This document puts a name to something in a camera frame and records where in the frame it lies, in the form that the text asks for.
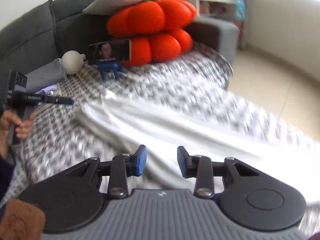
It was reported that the white garment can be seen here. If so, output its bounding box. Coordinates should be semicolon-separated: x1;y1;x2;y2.
75;90;319;204

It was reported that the person's left hand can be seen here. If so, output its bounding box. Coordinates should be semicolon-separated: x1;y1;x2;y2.
1;110;36;142

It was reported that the grey folded cloth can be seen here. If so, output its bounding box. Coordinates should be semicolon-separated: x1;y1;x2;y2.
25;58;67;93

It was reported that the grey checked quilt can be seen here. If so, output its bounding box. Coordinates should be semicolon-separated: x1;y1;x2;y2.
0;41;320;233

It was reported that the white plush toy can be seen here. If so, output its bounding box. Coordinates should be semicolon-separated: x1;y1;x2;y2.
61;50;86;75

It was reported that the blue phone stand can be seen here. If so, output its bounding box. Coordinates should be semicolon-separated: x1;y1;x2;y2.
97;61;123;81

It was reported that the smartphone on stand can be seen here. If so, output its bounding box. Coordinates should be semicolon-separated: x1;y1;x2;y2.
87;39;131;65

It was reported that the brown sleeve cuff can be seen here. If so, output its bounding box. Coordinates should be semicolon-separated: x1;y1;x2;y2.
1;199;46;240

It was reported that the orange flower cushion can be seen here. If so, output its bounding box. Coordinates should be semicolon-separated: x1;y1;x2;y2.
106;0;197;67

